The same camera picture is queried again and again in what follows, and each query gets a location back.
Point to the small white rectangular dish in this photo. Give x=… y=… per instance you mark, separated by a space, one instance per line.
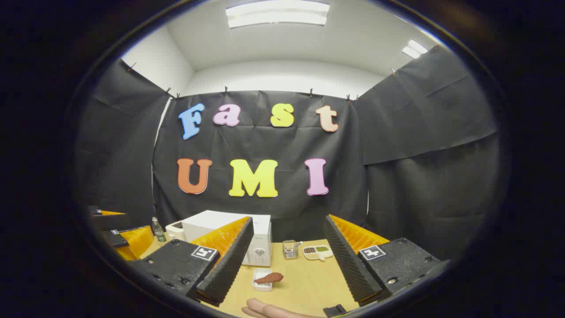
x=264 y=287

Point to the white microwave oven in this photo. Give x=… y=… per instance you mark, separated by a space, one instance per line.
x=260 y=247

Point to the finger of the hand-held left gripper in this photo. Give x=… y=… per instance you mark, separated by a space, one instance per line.
x=112 y=222
x=115 y=238

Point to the white divided bean plate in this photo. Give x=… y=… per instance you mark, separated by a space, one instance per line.
x=318 y=252

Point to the brown roasted meat piece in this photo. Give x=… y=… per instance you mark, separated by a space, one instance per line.
x=269 y=278

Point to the white toaster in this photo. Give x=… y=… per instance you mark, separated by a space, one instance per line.
x=174 y=229

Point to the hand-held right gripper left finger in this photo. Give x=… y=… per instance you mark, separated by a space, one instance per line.
x=229 y=265

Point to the small ceiling light panel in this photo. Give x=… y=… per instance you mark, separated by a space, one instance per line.
x=415 y=48

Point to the large ceiling light panel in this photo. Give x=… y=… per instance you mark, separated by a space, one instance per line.
x=278 y=13

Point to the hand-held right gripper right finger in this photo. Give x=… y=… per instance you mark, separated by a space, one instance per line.
x=348 y=265

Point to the clear green-label plastic bottle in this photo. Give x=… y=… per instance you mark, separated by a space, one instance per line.
x=158 y=232

